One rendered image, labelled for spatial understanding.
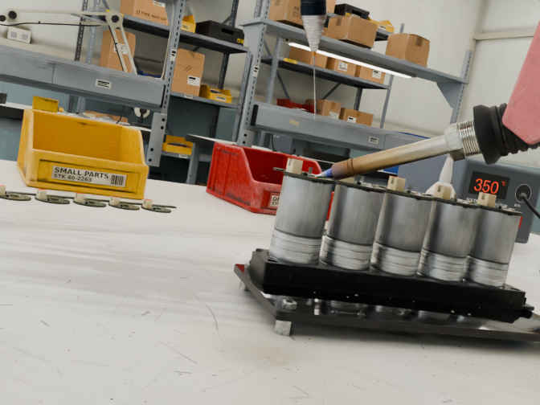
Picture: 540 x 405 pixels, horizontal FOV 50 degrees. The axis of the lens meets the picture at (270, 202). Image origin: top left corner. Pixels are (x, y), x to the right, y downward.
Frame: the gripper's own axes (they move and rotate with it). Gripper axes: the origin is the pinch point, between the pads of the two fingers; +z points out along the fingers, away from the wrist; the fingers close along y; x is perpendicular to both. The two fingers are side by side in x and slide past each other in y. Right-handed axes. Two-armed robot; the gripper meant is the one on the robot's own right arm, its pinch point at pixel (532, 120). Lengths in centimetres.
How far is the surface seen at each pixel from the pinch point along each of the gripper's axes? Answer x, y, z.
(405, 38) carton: -111, -295, -10
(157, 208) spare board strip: -18.8, -14.3, 22.6
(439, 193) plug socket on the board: -1.5, -5.8, 5.2
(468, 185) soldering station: -5.0, -45.6, 7.1
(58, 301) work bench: -7.3, 8.9, 16.1
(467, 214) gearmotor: 0.3, -5.8, 5.1
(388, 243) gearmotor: -1.3, -3.5, 8.5
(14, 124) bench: -161, -139, 113
